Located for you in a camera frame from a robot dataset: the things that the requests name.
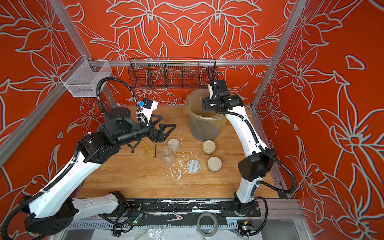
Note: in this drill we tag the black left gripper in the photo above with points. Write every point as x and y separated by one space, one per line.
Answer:
155 135

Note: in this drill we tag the clear jar with tea leaves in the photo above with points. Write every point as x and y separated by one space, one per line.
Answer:
167 156

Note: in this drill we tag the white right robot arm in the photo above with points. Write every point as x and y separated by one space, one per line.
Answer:
258 160

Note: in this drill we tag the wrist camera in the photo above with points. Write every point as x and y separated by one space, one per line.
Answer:
146 107
213 90

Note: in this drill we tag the red clip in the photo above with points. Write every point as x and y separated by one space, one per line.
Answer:
176 218

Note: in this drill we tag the yellow plastic bin liner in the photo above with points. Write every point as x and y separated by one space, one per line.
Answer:
193 107

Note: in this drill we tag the black wire wall basket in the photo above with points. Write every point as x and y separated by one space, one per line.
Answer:
172 73

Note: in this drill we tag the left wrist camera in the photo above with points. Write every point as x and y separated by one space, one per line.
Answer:
146 107

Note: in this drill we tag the beige lidded jar near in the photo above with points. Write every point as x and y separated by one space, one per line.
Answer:
214 164

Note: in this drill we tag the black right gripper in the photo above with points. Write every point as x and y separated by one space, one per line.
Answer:
210 103

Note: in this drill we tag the yellow pencil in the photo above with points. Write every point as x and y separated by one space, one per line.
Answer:
148 149

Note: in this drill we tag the beige jar lid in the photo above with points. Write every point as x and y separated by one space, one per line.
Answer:
173 144

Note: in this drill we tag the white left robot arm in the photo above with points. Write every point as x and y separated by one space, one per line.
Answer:
52 209

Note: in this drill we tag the crumpled clear plastic film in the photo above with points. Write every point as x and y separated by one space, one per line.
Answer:
156 233

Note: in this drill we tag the beige lidded jar far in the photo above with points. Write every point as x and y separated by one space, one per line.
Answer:
209 147

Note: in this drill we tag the beige lidded jar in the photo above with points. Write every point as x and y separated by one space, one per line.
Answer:
214 164
209 147

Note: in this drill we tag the clear tape roll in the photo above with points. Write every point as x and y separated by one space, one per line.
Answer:
207 225

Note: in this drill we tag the white cable duct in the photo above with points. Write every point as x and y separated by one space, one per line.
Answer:
150 223

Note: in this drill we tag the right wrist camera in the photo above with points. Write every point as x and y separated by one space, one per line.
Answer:
213 90

